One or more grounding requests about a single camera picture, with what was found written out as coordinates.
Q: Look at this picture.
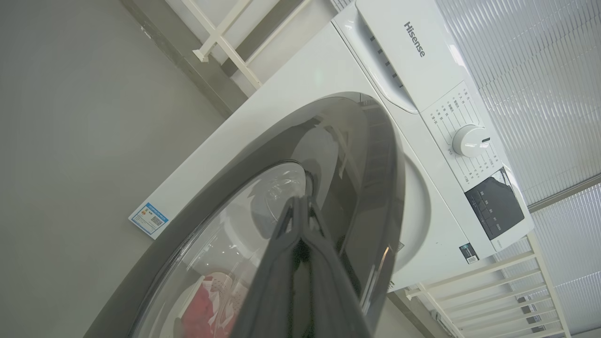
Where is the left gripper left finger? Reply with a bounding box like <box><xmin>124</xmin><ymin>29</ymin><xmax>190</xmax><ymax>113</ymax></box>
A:
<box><xmin>229</xmin><ymin>197</ymin><xmax>303</xmax><ymax>338</ymax></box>

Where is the white metal frame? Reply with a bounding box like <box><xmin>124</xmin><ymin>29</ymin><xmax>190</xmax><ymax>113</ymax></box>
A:
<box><xmin>181</xmin><ymin>0</ymin><xmax>313</xmax><ymax>90</ymax></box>

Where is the white Hisense washing machine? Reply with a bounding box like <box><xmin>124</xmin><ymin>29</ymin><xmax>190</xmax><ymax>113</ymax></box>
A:
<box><xmin>129</xmin><ymin>0</ymin><xmax>536</xmax><ymax>294</ymax></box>

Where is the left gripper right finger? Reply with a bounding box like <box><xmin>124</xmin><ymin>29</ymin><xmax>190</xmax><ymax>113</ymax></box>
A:
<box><xmin>303</xmin><ymin>196</ymin><xmax>372</xmax><ymax>338</ymax></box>

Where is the dark glass washing machine door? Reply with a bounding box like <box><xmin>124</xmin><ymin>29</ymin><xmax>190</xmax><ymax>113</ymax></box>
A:
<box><xmin>85</xmin><ymin>92</ymin><xmax>407</xmax><ymax>338</ymax></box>

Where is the white washer control knob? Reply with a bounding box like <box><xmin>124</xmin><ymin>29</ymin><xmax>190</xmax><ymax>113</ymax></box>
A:
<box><xmin>452</xmin><ymin>124</ymin><xmax>491</xmax><ymax>158</ymax></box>

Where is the small black sticker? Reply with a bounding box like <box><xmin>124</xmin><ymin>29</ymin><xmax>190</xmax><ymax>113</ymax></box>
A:
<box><xmin>459</xmin><ymin>242</ymin><xmax>479</xmax><ymax>264</ymax></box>

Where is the white slatted metal rack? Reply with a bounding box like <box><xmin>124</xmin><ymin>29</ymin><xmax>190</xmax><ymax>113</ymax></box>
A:
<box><xmin>405</xmin><ymin>232</ymin><xmax>573</xmax><ymax>338</ymax></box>

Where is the white detergent drawer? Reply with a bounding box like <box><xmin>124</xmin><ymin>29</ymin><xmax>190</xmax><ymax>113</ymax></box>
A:
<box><xmin>354</xmin><ymin>0</ymin><xmax>465</xmax><ymax>113</ymax></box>

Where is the blue energy label sticker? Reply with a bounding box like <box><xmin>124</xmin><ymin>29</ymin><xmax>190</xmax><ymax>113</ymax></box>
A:
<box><xmin>129</xmin><ymin>202</ymin><xmax>170</xmax><ymax>236</ymax></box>

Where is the black washer display panel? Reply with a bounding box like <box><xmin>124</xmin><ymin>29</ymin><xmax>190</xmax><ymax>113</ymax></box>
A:
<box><xmin>464</xmin><ymin>167</ymin><xmax>525</xmax><ymax>241</ymax></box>

